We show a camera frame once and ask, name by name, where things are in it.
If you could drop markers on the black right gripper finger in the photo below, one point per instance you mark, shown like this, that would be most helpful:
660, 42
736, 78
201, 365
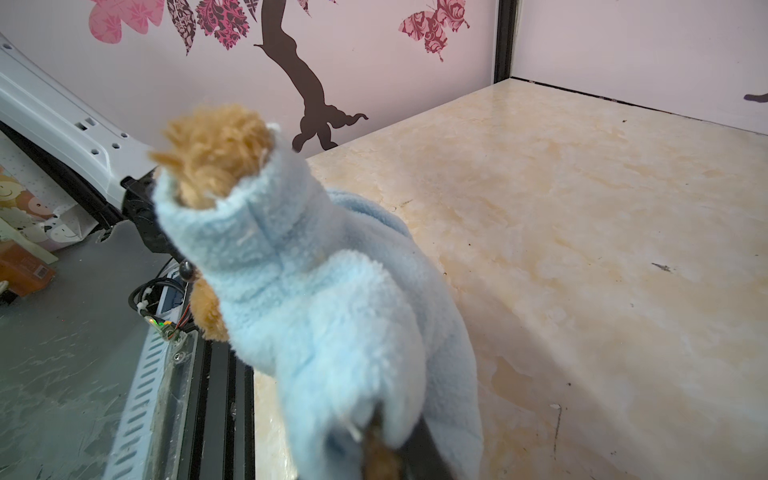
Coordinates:
420, 458

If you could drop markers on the light blue fleece hoodie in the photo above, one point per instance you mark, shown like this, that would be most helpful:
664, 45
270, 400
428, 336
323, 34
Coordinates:
327, 293

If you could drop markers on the tan plush teddy bear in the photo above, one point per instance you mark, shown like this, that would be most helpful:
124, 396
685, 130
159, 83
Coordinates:
211, 150

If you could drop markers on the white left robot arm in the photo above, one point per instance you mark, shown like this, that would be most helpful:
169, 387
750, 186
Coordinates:
99, 165

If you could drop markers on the patterned box with orange item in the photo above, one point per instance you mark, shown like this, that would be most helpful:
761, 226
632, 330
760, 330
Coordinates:
38, 218

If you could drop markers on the black table edge rail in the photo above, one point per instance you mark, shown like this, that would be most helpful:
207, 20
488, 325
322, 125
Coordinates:
218, 439

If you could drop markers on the white vented cable duct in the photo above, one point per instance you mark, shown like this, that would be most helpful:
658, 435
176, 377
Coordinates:
146, 444

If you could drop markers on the black corner frame post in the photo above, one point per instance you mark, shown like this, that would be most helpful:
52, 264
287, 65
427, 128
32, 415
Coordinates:
507, 12

